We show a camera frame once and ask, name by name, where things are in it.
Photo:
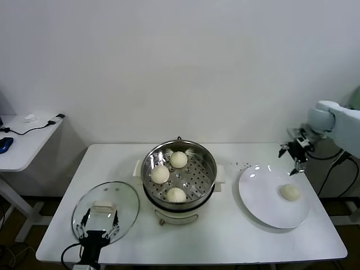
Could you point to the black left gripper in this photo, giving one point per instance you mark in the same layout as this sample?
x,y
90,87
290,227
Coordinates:
x,y
94,239

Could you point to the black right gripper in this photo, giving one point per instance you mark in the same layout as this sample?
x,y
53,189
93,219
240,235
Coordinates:
x,y
298,150

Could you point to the white steamed baozi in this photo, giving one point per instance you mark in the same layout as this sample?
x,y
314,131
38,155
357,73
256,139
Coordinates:
x,y
175,195
290,192
178,159
160,174

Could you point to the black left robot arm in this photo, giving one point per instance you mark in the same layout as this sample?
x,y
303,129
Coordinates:
x,y
91,256

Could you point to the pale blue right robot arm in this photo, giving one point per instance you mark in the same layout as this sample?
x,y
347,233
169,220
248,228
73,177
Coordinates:
x,y
343,126

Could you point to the stainless steel steamer basket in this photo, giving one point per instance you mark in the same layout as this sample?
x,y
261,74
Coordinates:
x,y
197,160

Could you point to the round glass pot lid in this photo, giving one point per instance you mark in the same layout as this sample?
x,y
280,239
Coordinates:
x,y
123,197

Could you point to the white round plate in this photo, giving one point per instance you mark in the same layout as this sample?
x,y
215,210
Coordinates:
x,y
258,197

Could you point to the cream electric cooker base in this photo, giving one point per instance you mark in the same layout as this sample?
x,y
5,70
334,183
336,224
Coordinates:
x,y
174,218

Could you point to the mint green container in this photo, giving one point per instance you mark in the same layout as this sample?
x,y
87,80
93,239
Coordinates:
x,y
355,98

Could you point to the white side desk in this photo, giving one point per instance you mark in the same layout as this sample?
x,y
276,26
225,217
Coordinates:
x,y
25,149

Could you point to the blue computer mouse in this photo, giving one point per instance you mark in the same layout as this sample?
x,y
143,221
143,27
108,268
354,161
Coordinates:
x,y
5,144

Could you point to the crumpled white paper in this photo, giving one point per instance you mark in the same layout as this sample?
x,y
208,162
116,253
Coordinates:
x,y
30,118

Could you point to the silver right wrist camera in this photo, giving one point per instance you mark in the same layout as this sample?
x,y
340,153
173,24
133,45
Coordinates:
x,y
299,133

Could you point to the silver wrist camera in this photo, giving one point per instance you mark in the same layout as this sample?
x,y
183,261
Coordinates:
x,y
299,133
85,267

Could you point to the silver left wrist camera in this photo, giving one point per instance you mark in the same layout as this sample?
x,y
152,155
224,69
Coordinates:
x,y
85,267

